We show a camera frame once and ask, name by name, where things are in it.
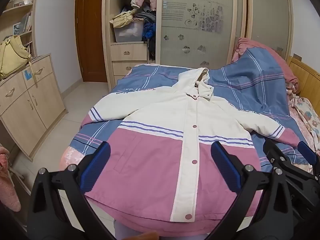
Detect pink and white hooded jacket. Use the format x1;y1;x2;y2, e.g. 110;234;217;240
80;67;302;235

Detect blue plaid duvet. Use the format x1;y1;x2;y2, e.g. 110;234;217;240
69;47;312;170

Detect brown wooden door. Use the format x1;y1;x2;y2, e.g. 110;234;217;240
74;0;108;83

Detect yellow handbag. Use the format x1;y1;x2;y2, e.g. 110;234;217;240
0;35;33;80

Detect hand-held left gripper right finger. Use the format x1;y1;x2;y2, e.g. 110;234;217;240
207;141;293;240

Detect frosted floral sliding door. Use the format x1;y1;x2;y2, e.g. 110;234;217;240
156;0;245;70

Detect pink quilt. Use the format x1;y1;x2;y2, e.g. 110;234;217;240
231;37;300;94

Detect translucent storage box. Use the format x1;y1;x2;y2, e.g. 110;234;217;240
114;20;145;43

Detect dark blue garment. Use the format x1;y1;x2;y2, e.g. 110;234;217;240
142;22;157;41

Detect grey folded clothes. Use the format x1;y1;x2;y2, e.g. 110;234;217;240
134;9;157;23

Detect light wooden wardrobe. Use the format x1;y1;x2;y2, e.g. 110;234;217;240
101;0;295;92

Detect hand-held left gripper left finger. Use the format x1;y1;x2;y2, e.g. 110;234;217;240
27;141;111;240

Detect wooden bookshelf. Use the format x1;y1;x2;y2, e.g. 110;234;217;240
0;0;41;57

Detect wardrobe drawer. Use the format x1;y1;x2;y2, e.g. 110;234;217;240
112;60;148;77
110;42;148;62

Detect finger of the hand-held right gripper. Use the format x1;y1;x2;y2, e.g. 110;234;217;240
264;137;294;173
297;141;319;173

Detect floral blanket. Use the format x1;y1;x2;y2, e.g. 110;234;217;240
285;86;320;154

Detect frosted plain sliding door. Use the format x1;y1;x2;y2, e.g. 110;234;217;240
246;0;293;62

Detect wooden headboard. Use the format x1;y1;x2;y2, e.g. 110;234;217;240
286;54;320;102

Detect person's lavender trousers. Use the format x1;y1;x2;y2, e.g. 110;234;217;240
113;219;162;240

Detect beige cloth bag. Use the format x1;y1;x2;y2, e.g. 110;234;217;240
110;9;137;28

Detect light wooden cabinet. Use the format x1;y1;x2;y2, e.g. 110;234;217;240
0;53;68;162

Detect pink fluffy towel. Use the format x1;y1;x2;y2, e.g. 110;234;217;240
0;143;22;212

